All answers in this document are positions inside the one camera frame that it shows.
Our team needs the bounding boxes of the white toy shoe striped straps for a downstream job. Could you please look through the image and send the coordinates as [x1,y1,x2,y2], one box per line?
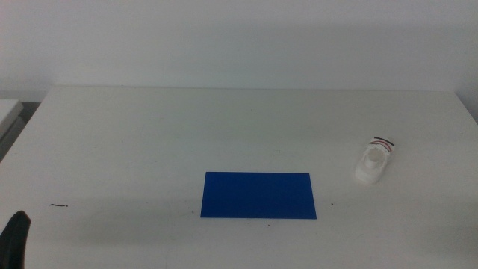
[354,136,396,185]

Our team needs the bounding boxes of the blue rectangular mat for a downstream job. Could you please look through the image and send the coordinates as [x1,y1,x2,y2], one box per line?
[199,171,317,220]

